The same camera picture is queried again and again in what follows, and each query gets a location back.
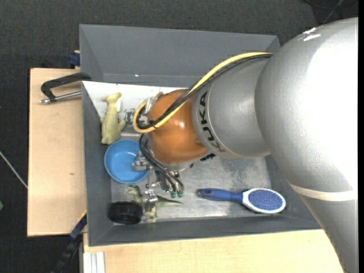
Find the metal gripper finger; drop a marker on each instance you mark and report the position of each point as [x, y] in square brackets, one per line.
[140, 163]
[150, 199]

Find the black wheel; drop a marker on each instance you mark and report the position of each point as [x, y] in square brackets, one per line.
[124, 212]

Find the grey metal bin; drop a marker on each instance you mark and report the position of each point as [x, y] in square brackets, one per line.
[170, 53]

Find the yellow toy dog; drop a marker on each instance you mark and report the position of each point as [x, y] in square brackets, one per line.
[111, 121]

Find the blue and white brush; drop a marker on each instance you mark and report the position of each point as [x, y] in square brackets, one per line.
[264, 200]

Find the green toy dinosaur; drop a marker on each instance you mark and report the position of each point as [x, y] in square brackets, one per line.
[136, 193]

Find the blue bowl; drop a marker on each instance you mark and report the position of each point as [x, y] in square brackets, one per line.
[120, 163]

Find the brown cardboard board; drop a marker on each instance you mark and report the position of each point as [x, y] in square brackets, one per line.
[54, 152]

